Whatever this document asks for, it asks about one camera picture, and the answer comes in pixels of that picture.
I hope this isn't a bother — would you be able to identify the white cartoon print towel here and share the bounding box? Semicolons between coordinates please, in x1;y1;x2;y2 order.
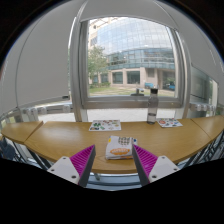
105;135;138;161

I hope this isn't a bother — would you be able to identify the large colourful sticker sheet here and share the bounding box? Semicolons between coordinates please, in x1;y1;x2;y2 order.
88;119;123;132

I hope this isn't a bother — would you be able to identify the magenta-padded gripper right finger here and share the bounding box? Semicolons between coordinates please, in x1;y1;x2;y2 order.
131;143;182;187

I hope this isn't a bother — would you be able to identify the clear water bottle black cap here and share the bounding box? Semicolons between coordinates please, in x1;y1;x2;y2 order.
146;87;160;126

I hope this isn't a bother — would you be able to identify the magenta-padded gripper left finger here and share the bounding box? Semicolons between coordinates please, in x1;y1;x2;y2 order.
46;144;97;188

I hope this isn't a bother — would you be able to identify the green tree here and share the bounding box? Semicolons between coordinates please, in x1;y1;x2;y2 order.
88;44;110;87

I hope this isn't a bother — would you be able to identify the grey window frame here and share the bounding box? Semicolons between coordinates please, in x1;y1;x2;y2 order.
67;15;193;123

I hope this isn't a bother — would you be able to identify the white wall socket trunking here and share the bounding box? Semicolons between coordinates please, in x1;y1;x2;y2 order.
189;101;218;113
12;101;73;118

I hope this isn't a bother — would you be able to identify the glass fronted building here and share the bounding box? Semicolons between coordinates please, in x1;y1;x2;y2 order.
88;17;177;90

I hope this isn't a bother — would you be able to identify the small colourful sticker sheet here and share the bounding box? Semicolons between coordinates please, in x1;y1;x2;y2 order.
156;117;184;129

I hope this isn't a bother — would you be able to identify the grey window handle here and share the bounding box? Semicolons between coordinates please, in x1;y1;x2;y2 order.
130;87;145;97

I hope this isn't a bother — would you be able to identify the white roller blind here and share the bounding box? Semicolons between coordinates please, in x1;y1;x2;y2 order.
15;0;84;108

